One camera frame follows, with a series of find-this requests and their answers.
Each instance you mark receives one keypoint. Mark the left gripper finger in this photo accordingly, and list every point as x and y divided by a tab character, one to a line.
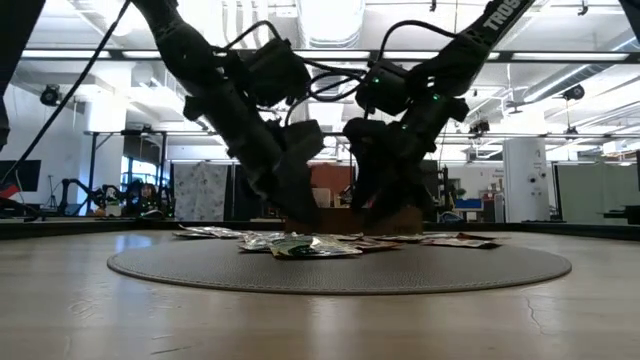
277	205
307	195

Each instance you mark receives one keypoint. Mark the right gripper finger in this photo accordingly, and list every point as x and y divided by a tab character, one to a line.
407	195
365	187

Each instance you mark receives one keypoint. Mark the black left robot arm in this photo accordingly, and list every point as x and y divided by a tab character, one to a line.
175	40

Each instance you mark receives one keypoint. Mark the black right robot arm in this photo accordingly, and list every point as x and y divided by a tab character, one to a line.
480	35

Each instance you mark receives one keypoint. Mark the brown wooden tea box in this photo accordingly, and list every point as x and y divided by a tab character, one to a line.
336	222

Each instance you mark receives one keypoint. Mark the orange fabric panel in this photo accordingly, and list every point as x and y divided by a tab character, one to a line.
332	177

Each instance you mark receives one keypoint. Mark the blue storage bin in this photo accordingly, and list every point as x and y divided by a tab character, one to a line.
468	204

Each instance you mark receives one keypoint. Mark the white patterned curtain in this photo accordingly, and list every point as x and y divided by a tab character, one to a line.
200	192

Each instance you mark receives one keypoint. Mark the round grey mat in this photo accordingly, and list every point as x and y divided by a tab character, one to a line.
350	272

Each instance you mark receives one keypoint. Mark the person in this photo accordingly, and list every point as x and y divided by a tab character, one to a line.
148	192

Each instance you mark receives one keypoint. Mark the white round pillar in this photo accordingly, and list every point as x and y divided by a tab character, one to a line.
525	180

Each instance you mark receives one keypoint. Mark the white square pillar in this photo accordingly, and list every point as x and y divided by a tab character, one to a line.
104	150

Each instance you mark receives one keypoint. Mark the green partition screen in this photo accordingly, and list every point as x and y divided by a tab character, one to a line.
595	192

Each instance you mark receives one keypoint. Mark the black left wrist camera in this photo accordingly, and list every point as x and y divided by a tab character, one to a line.
277	72

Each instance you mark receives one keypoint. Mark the black ceiling camera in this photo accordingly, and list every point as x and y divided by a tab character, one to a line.
50	95
479	126
574	92

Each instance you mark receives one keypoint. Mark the black metal rig frame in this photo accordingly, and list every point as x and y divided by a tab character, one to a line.
92	170

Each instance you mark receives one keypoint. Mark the black metal table frame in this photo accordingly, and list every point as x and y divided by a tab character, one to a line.
100	228

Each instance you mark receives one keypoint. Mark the black wall monitor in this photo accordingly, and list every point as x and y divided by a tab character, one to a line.
31	176

